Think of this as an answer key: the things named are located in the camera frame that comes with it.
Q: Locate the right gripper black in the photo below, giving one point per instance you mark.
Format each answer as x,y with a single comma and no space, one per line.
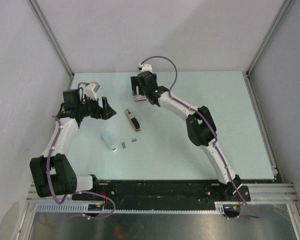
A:
135,83

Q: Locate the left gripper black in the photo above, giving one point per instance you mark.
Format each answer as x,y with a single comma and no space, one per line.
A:
104,113

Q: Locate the red staple box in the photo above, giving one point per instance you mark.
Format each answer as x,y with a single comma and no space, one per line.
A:
140,98

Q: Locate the light blue stapler cover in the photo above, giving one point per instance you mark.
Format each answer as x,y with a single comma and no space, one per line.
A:
109,142

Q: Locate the beige black stapler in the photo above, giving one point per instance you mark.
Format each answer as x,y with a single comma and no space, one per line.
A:
133,121

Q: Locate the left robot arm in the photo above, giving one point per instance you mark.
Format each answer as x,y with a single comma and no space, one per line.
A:
52,172

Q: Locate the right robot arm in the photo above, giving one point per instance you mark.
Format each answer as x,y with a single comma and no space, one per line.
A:
200,126

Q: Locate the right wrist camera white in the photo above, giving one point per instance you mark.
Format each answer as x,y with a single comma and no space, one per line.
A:
145,67

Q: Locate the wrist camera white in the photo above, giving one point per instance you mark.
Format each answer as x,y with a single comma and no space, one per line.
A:
90,89
145,67

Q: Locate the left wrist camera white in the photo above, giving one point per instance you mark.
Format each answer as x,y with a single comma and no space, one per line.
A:
90,89

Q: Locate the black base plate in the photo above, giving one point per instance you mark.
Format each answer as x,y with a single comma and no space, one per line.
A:
168,195

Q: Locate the aluminium rail frame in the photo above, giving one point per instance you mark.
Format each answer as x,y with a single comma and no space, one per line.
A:
260,193

